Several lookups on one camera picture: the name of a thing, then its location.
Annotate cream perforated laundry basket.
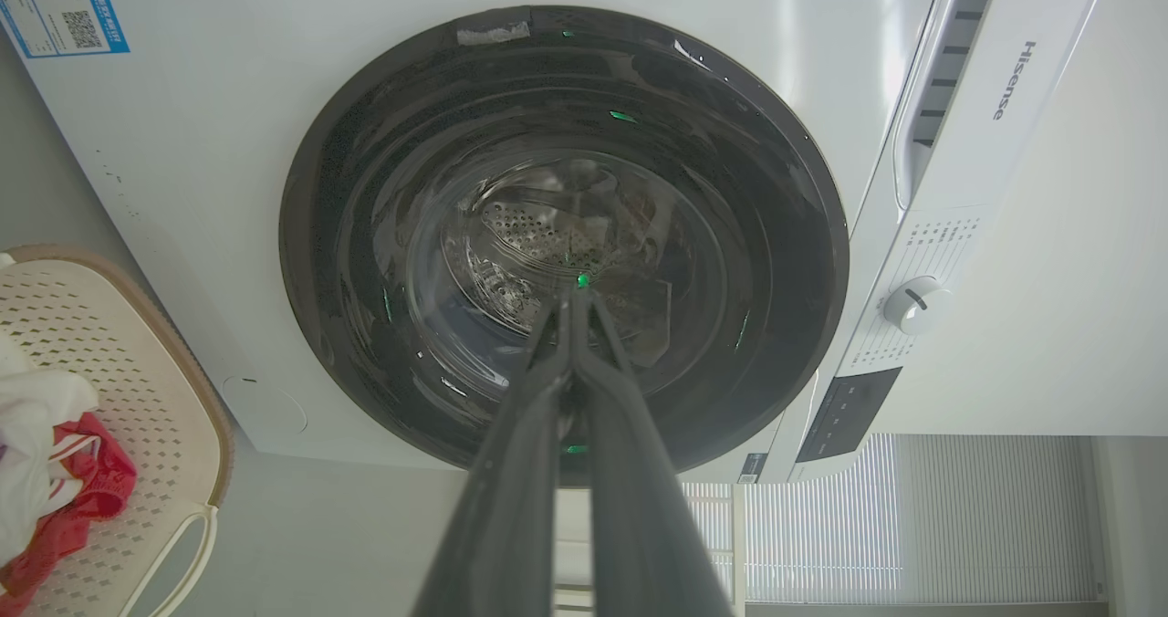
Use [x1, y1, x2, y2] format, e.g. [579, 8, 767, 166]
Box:
[0, 245, 235, 617]

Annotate black display panel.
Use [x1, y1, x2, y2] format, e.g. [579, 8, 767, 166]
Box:
[795, 367, 903, 465]

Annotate white Hisense washing machine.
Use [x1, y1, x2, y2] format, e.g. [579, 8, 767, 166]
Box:
[0, 0, 1116, 486]

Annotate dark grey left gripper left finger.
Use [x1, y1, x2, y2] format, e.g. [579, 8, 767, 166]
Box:
[410, 288, 574, 617]

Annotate red and white garment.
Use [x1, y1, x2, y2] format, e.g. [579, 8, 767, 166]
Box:
[0, 413, 139, 617]

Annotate blue energy label sticker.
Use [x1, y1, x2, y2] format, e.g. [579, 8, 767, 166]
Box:
[0, 0, 130, 59]

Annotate white detergent drawer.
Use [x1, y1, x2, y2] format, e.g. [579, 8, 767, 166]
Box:
[892, 0, 1116, 213]

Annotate white round control knob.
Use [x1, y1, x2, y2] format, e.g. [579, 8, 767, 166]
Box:
[882, 276, 954, 337]

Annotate white window blinds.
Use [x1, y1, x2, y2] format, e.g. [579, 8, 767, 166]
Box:
[555, 433, 1100, 611]

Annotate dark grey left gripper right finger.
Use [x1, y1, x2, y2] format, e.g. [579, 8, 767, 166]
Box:
[571, 288, 736, 617]

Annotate dark round washing machine door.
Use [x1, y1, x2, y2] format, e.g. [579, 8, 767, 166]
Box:
[279, 5, 850, 487]

